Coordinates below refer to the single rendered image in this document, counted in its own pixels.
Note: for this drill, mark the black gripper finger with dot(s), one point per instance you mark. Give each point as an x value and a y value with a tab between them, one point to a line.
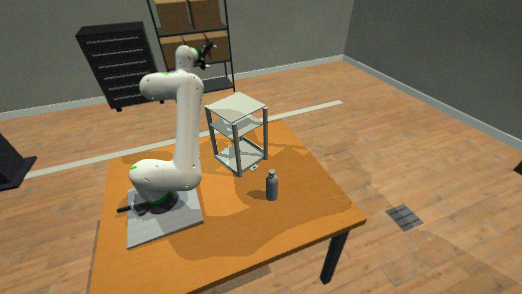
208	45
203	66

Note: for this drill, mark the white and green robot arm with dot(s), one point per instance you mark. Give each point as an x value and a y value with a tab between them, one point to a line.
157	181

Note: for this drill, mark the grey metal shelving unit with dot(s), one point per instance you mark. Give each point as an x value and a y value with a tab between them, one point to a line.
235	122

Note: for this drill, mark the dark grey bottle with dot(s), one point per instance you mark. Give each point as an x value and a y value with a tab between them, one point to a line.
271	185

